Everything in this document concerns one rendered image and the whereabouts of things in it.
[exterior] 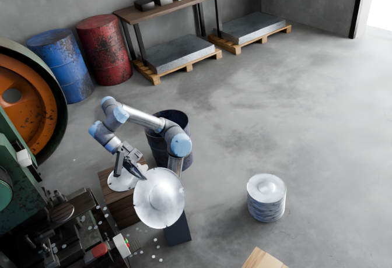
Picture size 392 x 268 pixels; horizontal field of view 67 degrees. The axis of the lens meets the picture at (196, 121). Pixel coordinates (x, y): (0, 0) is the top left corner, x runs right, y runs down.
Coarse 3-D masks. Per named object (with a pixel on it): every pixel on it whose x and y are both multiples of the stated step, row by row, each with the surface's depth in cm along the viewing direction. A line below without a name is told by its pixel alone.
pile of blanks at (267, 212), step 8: (248, 200) 231; (256, 200) 219; (280, 200) 217; (248, 208) 238; (256, 208) 224; (264, 208) 219; (272, 208) 219; (280, 208) 223; (256, 216) 231; (264, 216) 226; (272, 216) 225; (280, 216) 230
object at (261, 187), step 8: (256, 176) 236; (264, 176) 235; (272, 176) 234; (248, 184) 231; (256, 184) 230; (264, 184) 228; (272, 184) 227; (280, 184) 227; (248, 192) 225; (256, 192) 224; (264, 192) 222; (272, 192) 222; (280, 192) 221; (264, 200) 217; (272, 200) 216
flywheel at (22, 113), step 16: (0, 48) 148; (0, 64) 144; (16, 64) 148; (0, 80) 151; (16, 80) 155; (32, 80) 156; (0, 96) 154; (32, 96) 163; (48, 96) 164; (16, 112) 162; (32, 112) 167; (48, 112) 168; (16, 128) 166; (32, 128) 171; (48, 128) 173; (32, 144) 172
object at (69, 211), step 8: (88, 192) 175; (72, 200) 172; (80, 200) 171; (88, 200) 170; (56, 208) 168; (64, 208) 167; (72, 208) 166; (80, 208) 166; (88, 208) 166; (56, 216) 163; (64, 216) 163; (72, 216) 163; (56, 224) 160; (64, 224) 164; (72, 224) 167; (80, 224) 170
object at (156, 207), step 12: (156, 168) 148; (144, 180) 142; (156, 180) 146; (168, 180) 150; (180, 180) 154; (144, 192) 141; (156, 192) 144; (168, 192) 148; (144, 204) 139; (156, 204) 142; (168, 204) 146; (180, 204) 151; (144, 216) 138; (156, 216) 141; (168, 216) 145
